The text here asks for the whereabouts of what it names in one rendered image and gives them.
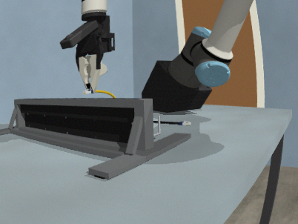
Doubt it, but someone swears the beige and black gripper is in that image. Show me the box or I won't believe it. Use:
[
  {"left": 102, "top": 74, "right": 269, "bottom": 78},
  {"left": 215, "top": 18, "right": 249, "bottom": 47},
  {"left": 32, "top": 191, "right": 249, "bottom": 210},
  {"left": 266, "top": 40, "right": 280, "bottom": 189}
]
[{"left": 76, "top": 12, "right": 115, "bottom": 93}]

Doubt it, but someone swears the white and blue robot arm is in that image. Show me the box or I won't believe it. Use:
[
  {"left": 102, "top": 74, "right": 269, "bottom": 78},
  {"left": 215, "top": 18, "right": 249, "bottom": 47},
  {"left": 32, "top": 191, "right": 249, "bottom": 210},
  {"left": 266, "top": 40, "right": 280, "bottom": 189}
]
[{"left": 60, "top": 0, "right": 254, "bottom": 88}]

